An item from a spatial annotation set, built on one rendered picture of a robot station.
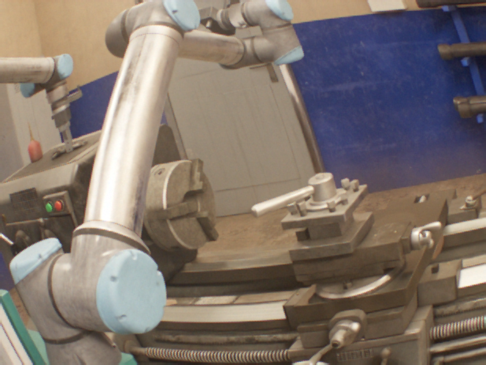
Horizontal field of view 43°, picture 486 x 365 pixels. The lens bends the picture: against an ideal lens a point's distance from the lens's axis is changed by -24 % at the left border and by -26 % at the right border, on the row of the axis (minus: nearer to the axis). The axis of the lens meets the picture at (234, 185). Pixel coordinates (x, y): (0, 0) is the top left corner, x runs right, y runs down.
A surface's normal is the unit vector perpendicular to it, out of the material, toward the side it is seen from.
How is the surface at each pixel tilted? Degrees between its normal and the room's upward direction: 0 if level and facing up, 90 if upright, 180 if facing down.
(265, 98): 90
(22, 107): 90
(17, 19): 90
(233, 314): 36
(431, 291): 90
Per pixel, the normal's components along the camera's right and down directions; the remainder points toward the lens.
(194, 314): -0.50, -0.54
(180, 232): 0.84, -0.13
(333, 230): -0.48, 0.37
